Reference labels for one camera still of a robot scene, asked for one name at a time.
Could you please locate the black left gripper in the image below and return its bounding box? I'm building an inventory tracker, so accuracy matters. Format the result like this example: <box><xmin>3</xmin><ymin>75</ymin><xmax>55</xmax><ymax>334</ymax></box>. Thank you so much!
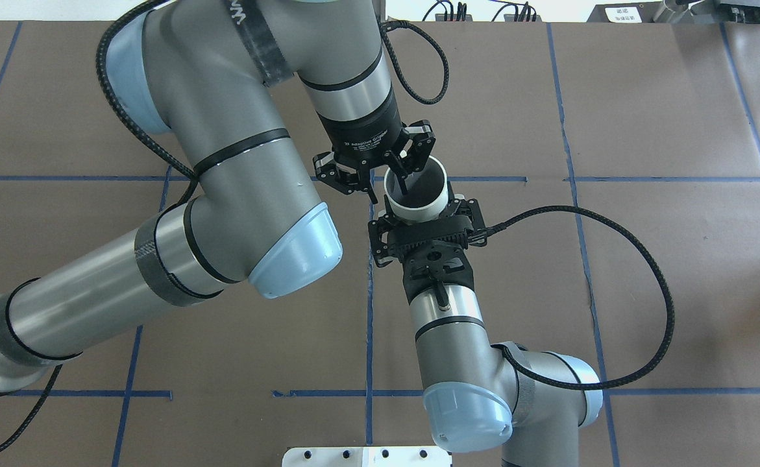
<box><xmin>313</xmin><ymin>91</ymin><xmax>435</xmax><ymax>204</ymax></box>

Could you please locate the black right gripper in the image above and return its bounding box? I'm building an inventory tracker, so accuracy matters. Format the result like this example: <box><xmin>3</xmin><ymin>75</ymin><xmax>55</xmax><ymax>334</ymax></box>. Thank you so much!
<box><xmin>368</xmin><ymin>194</ymin><xmax>487</xmax><ymax>304</ymax></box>

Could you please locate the white ribbed HOME mug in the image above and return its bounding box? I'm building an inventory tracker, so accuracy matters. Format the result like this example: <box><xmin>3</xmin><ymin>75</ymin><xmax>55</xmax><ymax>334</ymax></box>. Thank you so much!
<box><xmin>383</xmin><ymin>156</ymin><xmax>450</xmax><ymax>224</ymax></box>

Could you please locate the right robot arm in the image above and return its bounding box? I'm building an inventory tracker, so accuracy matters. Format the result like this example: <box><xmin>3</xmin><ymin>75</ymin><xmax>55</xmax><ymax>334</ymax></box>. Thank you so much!
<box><xmin>369</xmin><ymin>197</ymin><xmax>603</xmax><ymax>466</ymax></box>

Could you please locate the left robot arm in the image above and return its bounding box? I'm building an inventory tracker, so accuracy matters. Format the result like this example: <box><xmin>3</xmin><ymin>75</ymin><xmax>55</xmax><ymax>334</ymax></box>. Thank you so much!
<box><xmin>0</xmin><ymin>1</ymin><xmax>434</xmax><ymax>397</ymax></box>

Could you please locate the grey label box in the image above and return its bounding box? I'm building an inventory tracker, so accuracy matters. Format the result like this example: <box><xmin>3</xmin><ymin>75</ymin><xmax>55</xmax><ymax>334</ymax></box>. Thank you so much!
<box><xmin>585</xmin><ymin>2</ymin><xmax>661</xmax><ymax>24</ymax></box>

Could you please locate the black braided cable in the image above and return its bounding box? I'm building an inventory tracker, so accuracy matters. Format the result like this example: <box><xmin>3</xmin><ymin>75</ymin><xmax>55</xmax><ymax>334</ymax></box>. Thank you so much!
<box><xmin>484</xmin><ymin>205</ymin><xmax>676</xmax><ymax>391</ymax></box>
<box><xmin>95</xmin><ymin>0</ymin><xmax>200</xmax><ymax>202</ymax></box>

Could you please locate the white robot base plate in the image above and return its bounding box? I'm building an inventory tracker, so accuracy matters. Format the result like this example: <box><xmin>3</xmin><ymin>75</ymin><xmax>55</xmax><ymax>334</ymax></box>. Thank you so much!
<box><xmin>282</xmin><ymin>446</ymin><xmax>453</xmax><ymax>466</ymax></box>

